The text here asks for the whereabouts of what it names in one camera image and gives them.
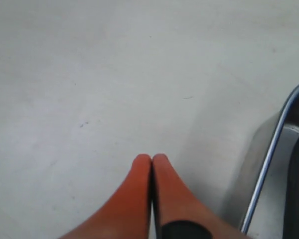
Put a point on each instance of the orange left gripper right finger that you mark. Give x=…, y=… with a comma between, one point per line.
x=178, y=214

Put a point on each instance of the steel two-compartment lunchbox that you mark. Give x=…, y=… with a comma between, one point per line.
x=256, y=201

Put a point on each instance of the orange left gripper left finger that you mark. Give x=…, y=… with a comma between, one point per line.
x=126, y=214

